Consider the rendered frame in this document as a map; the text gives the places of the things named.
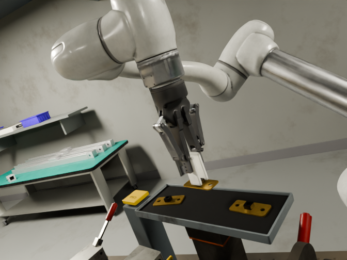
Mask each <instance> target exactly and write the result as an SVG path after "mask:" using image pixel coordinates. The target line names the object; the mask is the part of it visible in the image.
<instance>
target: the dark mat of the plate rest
mask: <svg viewBox="0 0 347 260"><path fill-rule="evenodd" d="M181 195H185V198H184V199H183V201H182V203H181V204H177V205H164V206H153V203H154V202H155V201H156V200H157V198H159V197H165V196H181ZM287 198H288V196H283V195H276V194H263V193H251V192H238V191H226V190H213V189H211V190H202V189H195V188H188V187H176V186H166V187H165V188H164V189H163V190H162V191H161V192H159V193H158V194H157V195H156V196H155V197H154V198H153V199H151V200H150V201H149V202H148V203H147V204H146V205H144V206H143V207H142V208H141V209H140V210H139V211H144V212H149V213H154V214H160V215H165V216H171V217H176V218H181V219H187V220H193V221H198V222H203V223H209V224H214V225H220V226H225V227H229V228H234V229H239V230H245V231H251V232H256V233H261V234H268V233H269V231H270V229H271V227H272V225H273V223H274V222H275V220H276V218H277V216H278V214H279V213H280V211H281V209H282V207H283V205H284V204H285V202H286V200H287ZM236 200H242V201H251V202H255V203H262V204H268V205H271V207H272V208H271V209H270V211H269V212H268V213H267V214H266V216H265V217H258V216H253V215H248V214H243V213H238V212H233V211H230V210H229V208H230V207H231V205H232V204H233V203H234V202H235V201H236Z"/></svg>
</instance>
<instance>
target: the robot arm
mask: <svg viewBox="0 0 347 260"><path fill-rule="evenodd" d="M111 5H112V10H111V11H110V12H109V13H107V14H106V15H104V16H102V17H100V18H97V19H94V20H90V21H87V22H85V23H83V24H81V25H79V26H77V27H75V28H73V29H71V30H69V31H68V32H66V33H65V34H63V35H62V36H61V37H60V38H59V39H58V40H57V41H56V42H55V43H54V45H53V47H52V53H51V62H52V65H53V67H54V69H55V70H56V72H57V73H58V74H59V75H60V76H62V77H63V78H65V79H69V80H78V81H80V80H105V81H110V80H113V79H116V78H117V77H118V76H119V77H125V78H133V79H142V80H143V83H144V86H145V87H146V88H151V87H152V89H151V91H150V93H151V96H152V98H153V101H154V104H155V105H156V106H157V107H158V109H159V117H160V118H159V120H158V122H157V123H154V124H153V126H152V127H153V129H154V130H156V131H157V132H158V133H159V135H160V137H161V139H162V141H163V143H164V144H165V146H166V148H167V150H168V152H169V153H170V155H171V157H172V159H173V160H174V161H182V164H183V167H184V170H185V172H186V173H187V174H188V176H189V179H190V182H191V185H197V186H201V185H202V182H201V179H200V178H204V180H208V179H209V178H208V175H207V173H206V170H205V167H204V164H203V163H204V160H203V157H202V154H201V152H203V148H201V147H202V146H203V145H204V144H205V142H204V137H203V132H202V127H201V121H200V116H199V104H198V103H195V104H192V103H190V102H189V100H188V99H187V97H186V96H187V95H188V91H187V88H186V85H185V82H194V83H198V84H199V85H200V87H201V89H202V91H203V92H204V93H205V94H206V96H207V97H209V98H210V99H212V100H214V101H217V102H227V101H229V100H231V99H233V98H234V97H235V95H236V94H237V92H238V91H239V89H240V88H241V87H242V85H243V84H244V83H245V81H246V80H247V79H248V77H249V76H255V77H266V78H268V79H270V80H272V81H274V82H276V83H278V84H280V85H282V86H284V87H286V88H288V89H290V90H292V91H294V92H296V93H298V94H300V95H302V96H304V97H305V98H307V99H309V100H311V101H313V102H315V103H317V104H319V105H321V106H323V107H325V108H327V109H329V110H331V111H333V112H335V113H337V114H339V115H341V116H343V117H345V118H347V79H346V78H344V77H341V76H339V75H337V74H334V73H332V72H330V71H327V70H325V69H322V68H320V67H318V66H316V65H314V64H312V63H309V62H307V61H305V60H302V59H300V58H298V57H295V56H293V55H291V54H288V53H286V52H284V51H281V50H280V49H279V47H278V45H277V44H276V43H275V42H274V32H273V30H272V29H271V27H270V26H269V25H268V24H266V23H265V22H262V21H260V20H252V21H249V22H247V23H246V24H244V25H243V26H242V27H241V28H240V29H238V31H237V32H236V33H235V34H234V35H233V37H232V38H231V39H230V41H229V42H228V44H227V45H226V47H225V48H224V50H223V51H222V54H221V56H220V58H219V60H218V61H217V63H216V64H215V66H214V67H212V66H209V65H207V64H204V63H199V62H193V61H181V59H180V56H179V52H178V50H177V45H176V33H175V28H174V24H173V22H172V18H171V15H170V13H169V10H168V7H167V5H166V3H165V0H111ZM186 142H187V144H188V147H189V149H190V151H191V152H189V151H188V147H187V144H186ZM337 190H338V192H339V195H340V198H341V200H342V201H343V203H344V204H345V206H346V207H347V168H346V169H345V170H344V171H343V173H342V174H341V175H340V177H339V179H338V184H337Z"/></svg>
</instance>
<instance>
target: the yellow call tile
mask: <svg viewBox="0 0 347 260"><path fill-rule="evenodd" d="M148 195H149V193H148V191H142V190H135V191H134V192H132V193H131V194H130V195H128V196H127V197H126V198H125V199H123V200H122V201H123V203H124V204H130V205H137V204H138V203H139V202H140V201H142V200H143V199H144V198H145V197H146V196H148Z"/></svg>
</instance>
